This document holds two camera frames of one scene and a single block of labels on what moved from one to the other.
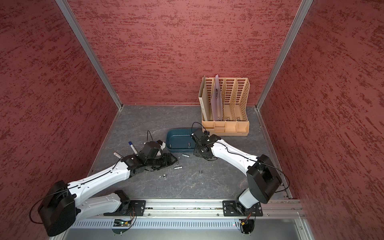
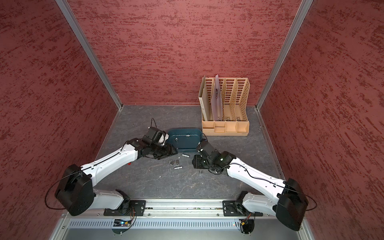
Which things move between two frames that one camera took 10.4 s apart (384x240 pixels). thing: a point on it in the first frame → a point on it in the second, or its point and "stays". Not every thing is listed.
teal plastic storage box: x=178 y=140 stays
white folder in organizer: x=204 y=100 stays
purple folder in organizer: x=217 y=100 stays
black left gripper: x=167 y=163 → x=168 y=152
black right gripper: x=197 y=153 → x=197 y=164
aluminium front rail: x=191 y=220 stays
